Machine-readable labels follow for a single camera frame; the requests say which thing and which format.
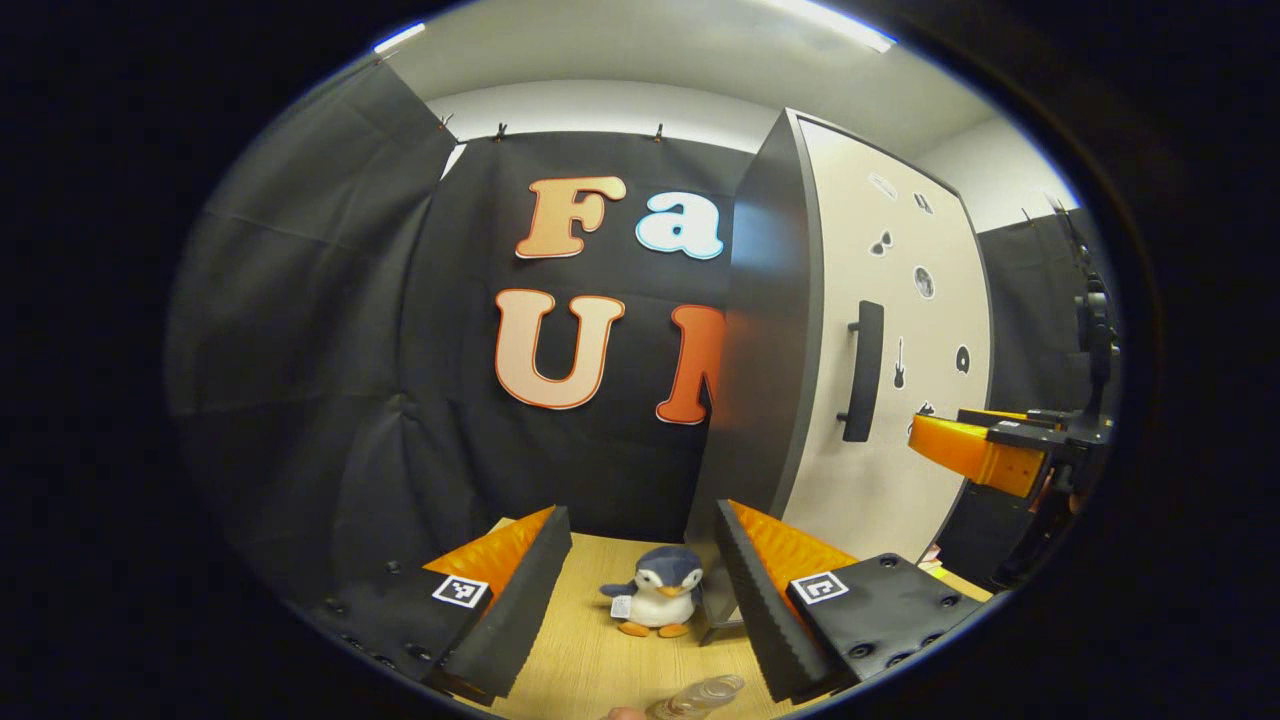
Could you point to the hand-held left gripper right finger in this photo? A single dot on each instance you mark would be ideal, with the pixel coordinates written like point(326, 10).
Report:
point(755, 610)

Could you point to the ceiling light strip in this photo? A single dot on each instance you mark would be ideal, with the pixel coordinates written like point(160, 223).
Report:
point(840, 22)
point(400, 38)

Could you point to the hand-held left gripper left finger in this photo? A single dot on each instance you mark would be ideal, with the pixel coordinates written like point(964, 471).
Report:
point(520, 610)

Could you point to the white cabinet door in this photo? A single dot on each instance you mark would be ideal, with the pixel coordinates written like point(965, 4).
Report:
point(860, 500)

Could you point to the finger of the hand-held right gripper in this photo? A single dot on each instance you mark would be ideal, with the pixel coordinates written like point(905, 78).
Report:
point(1085, 430)
point(1030, 440)

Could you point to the clear bottle with red label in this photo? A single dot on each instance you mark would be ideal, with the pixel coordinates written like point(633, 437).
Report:
point(700, 695)

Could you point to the penguin plush toy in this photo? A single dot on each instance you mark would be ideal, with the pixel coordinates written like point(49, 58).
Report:
point(660, 605)

